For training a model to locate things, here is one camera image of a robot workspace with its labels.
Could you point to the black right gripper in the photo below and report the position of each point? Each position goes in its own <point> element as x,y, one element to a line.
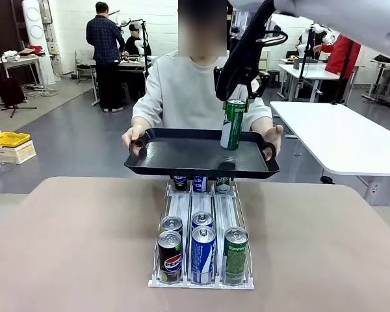
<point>256,65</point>

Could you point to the green Chilsung cider can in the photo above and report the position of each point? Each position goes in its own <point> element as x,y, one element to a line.
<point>235,260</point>
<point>232,126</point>
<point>222,186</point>

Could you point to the black serving tray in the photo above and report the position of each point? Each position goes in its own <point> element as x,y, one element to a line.
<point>188,152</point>

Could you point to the blue Pocari Sweat can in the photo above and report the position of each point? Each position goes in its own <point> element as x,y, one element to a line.
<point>200,184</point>
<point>202,219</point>
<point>203,260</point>

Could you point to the person's left forearm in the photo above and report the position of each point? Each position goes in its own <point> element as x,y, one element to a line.
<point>263,125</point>

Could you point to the person's right forearm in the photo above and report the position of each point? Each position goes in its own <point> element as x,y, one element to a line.
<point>139,123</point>

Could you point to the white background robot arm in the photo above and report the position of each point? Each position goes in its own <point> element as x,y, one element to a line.
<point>141,47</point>
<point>321,34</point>

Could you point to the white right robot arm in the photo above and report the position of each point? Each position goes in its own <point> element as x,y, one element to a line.
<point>370,22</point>

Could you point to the person in grey sweatshirt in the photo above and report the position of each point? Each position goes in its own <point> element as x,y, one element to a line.
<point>188,91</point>

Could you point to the person in red jacket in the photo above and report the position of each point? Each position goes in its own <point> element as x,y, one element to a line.
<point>343,55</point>

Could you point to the seated person with headset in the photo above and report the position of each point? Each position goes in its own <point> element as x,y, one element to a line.
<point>133,44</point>

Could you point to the person's left hand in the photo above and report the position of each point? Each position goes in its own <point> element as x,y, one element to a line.
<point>274,136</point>

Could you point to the person's right hand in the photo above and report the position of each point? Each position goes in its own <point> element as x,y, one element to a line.
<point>131,135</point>

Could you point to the white drawer unit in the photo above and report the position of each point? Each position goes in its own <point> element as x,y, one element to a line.
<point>264,65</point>

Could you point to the black plastic stool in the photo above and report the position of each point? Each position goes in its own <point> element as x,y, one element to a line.
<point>273,78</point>

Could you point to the white work table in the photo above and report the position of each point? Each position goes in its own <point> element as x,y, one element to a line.
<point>312,71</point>

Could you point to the black pole stand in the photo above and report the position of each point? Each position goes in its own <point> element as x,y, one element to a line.
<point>146,48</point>
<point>344,71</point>

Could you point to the grey work table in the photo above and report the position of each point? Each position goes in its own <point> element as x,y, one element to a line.
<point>130,65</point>

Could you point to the large white table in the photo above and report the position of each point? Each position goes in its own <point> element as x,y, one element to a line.
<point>338,136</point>

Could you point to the black Pepsi can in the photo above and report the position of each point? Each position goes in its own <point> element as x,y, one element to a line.
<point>170,260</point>
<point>180,182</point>
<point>171,223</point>

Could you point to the white clear can rack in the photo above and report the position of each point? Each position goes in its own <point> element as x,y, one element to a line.
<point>201,203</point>

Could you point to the small black floor object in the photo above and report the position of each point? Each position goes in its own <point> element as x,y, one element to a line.
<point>326,179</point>

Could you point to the man in plaid shirt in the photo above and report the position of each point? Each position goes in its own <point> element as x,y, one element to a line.
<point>104,39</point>

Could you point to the grey desk with equipment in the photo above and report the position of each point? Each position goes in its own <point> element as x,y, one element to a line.
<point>386,81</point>

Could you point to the red box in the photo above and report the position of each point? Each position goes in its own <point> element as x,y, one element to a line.
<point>36,49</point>

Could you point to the white tower air conditioner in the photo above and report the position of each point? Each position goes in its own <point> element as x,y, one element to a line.
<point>35,32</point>

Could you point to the white table with clutter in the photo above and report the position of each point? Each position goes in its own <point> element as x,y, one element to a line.
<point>19,60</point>

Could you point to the black bag on stand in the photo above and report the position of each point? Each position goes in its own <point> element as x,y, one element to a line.
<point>11,92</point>

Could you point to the white cloth bundle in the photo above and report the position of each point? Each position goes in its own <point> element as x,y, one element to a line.
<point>10,54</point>

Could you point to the cream plastic crate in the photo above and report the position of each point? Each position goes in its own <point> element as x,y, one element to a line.
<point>14,154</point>

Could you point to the yellow plastic basket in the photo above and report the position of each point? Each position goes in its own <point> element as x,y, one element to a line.
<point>8,139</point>

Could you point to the black camera tripod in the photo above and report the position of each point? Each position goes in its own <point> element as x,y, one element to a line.
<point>305,65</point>

